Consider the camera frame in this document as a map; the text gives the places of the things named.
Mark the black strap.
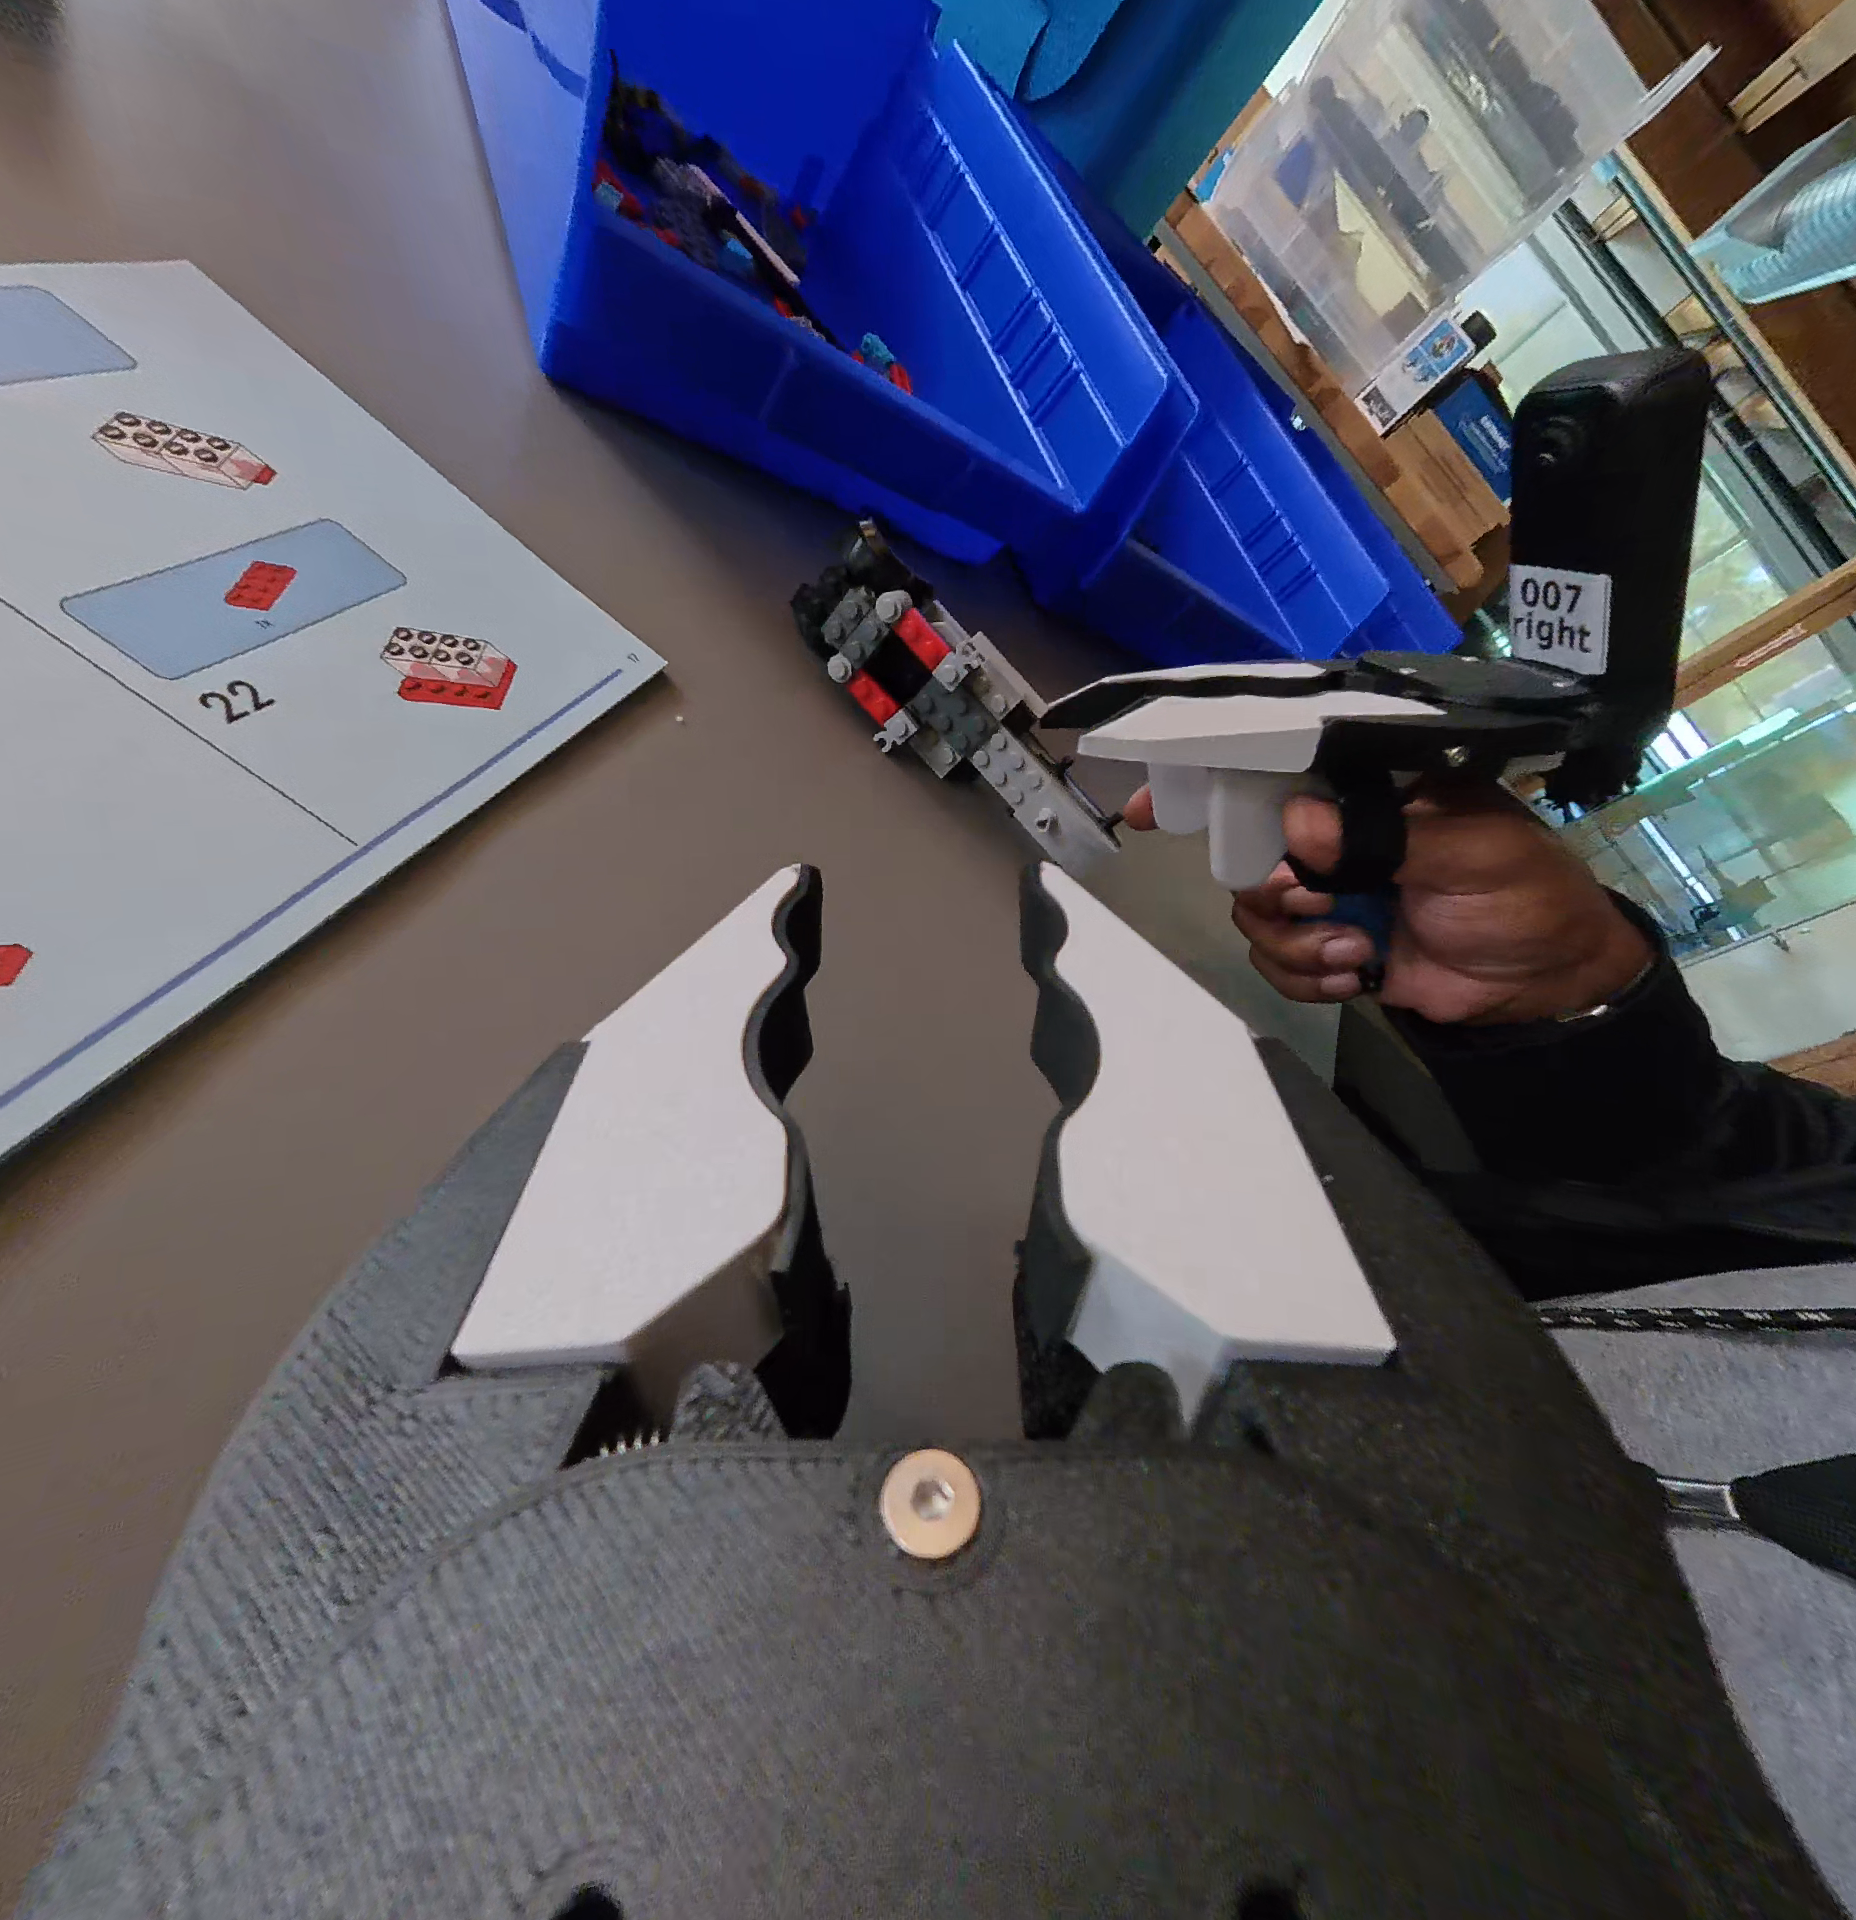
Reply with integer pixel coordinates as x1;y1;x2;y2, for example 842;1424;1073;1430
1654;1447;1856;1595

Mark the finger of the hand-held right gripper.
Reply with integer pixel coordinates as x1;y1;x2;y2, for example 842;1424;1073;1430
1076;695;1330;777
1036;658;1374;738

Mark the pile of toy bricks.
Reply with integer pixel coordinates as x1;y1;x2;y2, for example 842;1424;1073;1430
586;74;919;395

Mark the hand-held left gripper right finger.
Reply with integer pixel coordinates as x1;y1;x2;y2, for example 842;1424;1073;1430
1013;858;1398;1435

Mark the person's grey hoodie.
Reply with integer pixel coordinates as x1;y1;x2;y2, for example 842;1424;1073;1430
1527;1261;1856;1920

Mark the printed instruction sheet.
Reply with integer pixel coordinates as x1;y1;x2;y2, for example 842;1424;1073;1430
0;259;671;1190

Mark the silver air duct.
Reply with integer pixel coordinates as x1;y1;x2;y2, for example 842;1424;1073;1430
1688;117;1856;306

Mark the blue product box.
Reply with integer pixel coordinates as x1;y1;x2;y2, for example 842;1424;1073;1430
1429;375;1519;507

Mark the clear plastic drawer stack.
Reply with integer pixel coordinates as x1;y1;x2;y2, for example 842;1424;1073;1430
1194;0;1723;395

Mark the black white drawstring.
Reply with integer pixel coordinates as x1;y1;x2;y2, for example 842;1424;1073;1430
1535;1301;1856;1342

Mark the person's right hand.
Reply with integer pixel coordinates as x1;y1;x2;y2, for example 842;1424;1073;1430
1232;792;1660;1032

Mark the grey toy brick vehicle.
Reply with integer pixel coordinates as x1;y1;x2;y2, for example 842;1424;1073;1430
787;517;1128;873

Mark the blue felt bag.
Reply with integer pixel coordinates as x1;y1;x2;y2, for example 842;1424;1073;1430
931;0;1325;230

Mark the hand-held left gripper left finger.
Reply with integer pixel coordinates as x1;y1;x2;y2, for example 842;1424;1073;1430
449;860;856;1439

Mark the grey desk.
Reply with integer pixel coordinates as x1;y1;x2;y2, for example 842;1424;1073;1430
0;0;1484;1920

